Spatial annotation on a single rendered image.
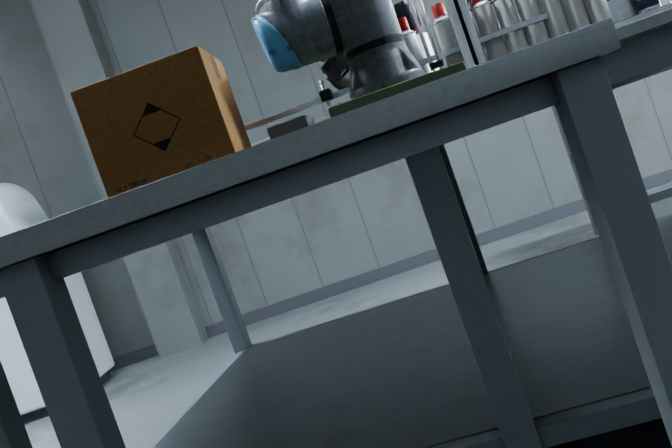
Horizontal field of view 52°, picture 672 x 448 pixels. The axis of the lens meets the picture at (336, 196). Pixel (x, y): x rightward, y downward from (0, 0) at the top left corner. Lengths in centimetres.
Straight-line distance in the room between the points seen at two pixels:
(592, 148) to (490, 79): 16
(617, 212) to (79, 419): 78
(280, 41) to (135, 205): 49
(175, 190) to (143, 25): 399
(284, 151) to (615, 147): 43
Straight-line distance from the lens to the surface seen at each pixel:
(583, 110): 94
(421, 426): 147
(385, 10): 132
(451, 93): 89
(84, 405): 105
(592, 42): 94
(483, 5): 183
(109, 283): 497
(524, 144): 463
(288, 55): 130
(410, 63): 131
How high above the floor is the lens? 76
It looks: 2 degrees down
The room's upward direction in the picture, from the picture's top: 19 degrees counter-clockwise
